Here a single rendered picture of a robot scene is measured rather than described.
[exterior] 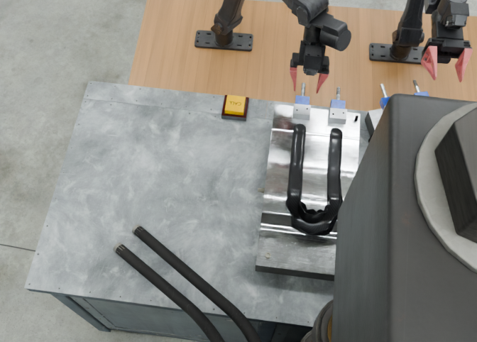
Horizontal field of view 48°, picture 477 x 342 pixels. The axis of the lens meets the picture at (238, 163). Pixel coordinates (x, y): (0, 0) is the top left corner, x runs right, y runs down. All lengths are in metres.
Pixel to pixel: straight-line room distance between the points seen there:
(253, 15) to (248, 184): 0.66
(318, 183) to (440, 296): 1.24
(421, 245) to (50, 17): 3.02
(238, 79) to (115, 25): 1.39
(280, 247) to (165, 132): 0.53
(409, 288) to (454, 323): 0.03
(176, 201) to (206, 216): 0.10
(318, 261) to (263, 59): 0.74
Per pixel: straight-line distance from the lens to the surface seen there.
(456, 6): 1.43
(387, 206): 0.31
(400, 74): 1.91
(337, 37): 1.41
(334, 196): 1.51
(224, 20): 1.76
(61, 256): 1.62
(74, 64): 2.99
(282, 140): 1.60
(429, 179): 0.31
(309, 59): 1.41
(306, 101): 1.66
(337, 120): 1.63
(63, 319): 2.43
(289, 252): 1.49
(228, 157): 1.66
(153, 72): 1.86
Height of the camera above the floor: 2.28
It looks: 63 degrees down
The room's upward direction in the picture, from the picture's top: straight up
